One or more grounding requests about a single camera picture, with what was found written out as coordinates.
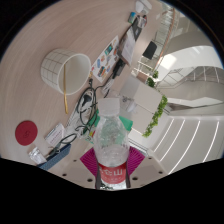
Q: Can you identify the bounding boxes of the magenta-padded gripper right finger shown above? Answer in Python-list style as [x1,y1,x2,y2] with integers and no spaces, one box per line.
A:
[125,145,168,189]

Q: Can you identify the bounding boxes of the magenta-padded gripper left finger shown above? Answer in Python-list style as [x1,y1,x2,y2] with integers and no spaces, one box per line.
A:
[58,146,101,190]

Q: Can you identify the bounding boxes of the clear water bottle red label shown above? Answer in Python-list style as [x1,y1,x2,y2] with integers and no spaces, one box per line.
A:
[93,98,131,191]

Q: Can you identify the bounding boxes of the small clear plastic box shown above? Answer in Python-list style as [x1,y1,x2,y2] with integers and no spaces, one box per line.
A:
[28,146,47,165]

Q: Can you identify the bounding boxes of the small white card box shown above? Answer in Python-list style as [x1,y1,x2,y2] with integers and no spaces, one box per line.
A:
[44,123,65,147]

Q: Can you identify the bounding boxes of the ceiling light strips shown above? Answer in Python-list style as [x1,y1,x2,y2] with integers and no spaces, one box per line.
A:
[151,118,224,174]

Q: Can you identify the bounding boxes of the flat round red coaster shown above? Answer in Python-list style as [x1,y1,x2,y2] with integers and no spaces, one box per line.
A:
[14,120,39,147]

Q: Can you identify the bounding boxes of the white planter cabinet with greenery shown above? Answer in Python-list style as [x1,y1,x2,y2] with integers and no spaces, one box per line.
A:
[119,75,169,138]

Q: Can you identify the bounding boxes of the white staircase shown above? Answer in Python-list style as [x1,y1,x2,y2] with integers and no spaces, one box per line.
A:
[156,46,224,108]

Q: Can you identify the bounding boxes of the white grid-pattern mug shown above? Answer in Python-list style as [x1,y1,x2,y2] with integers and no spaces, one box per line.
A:
[40,48,92,96]

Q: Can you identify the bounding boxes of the colourful sticker sheet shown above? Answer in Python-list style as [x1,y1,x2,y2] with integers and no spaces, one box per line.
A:
[90,35,120,84]

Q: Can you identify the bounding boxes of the black chair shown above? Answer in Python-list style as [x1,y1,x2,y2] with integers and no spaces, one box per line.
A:
[142,40,158,60]

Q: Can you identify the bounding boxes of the white notebook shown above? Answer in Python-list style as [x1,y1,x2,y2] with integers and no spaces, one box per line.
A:
[117,28,137,66]

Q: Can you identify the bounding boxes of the small teal stick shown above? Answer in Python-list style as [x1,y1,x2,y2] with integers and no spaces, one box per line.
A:
[128,11,137,24]

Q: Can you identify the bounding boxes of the white charger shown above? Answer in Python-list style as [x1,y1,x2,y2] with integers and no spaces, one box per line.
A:
[134,0,144,13]

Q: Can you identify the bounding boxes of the white computer mouse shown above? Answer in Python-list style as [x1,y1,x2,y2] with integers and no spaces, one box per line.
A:
[139,0,153,10]

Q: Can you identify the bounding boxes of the black cables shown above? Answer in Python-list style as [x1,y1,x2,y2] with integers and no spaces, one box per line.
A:
[75,78,105,136]

